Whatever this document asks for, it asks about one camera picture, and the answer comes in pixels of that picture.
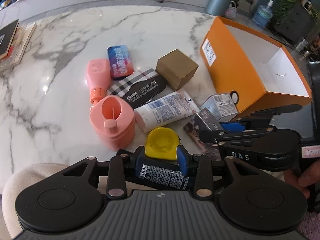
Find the clear plastic box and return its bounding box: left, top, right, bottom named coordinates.
left=200, top=93, right=238, bottom=122

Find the black tube with label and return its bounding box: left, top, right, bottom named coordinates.
left=137, top=156, right=195, bottom=190

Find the yellow tape measure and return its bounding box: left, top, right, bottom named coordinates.
left=145, top=127, right=180, bottom=161

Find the pink dispenser jar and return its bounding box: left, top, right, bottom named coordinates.
left=89, top=95, right=135, bottom=151

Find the white toothpaste tube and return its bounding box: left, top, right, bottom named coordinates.
left=134, top=89, right=200, bottom=133

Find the brown cardboard cube box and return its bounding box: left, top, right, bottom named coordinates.
left=156, top=49, right=199, bottom=91

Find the blue red colourful tin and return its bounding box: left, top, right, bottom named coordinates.
left=107, top=45, right=134, bottom=80

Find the pink bottle orange cap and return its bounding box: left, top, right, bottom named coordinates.
left=86, top=59, right=111, bottom=105

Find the right hand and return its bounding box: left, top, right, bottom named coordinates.
left=283, top=161, right=320, bottom=199

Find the dark small carton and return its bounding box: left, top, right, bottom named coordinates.
left=194, top=107, right=223, bottom=131

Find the photo card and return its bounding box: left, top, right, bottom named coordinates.
left=183, top=122, right=221, bottom=161

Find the orange storage box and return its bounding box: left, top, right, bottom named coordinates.
left=200, top=16, right=312, bottom=117

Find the plaid black pouch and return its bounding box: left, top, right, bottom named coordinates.
left=106, top=68, right=167, bottom=109

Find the pastel woven basket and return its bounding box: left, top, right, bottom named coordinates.
left=224, top=1, right=237, bottom=20

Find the blue water jug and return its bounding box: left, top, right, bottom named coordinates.
left=252, top=0, right=273, bottom=29

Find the dark grey cabinet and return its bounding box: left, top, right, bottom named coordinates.
left=268, top=2, right=317, bottom=44

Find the grey metal trash can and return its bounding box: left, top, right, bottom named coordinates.
left=206, top=0, right=232, bottom=16

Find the stack of books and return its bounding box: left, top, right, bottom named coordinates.
left=1, top=20, right=37, bottom=73

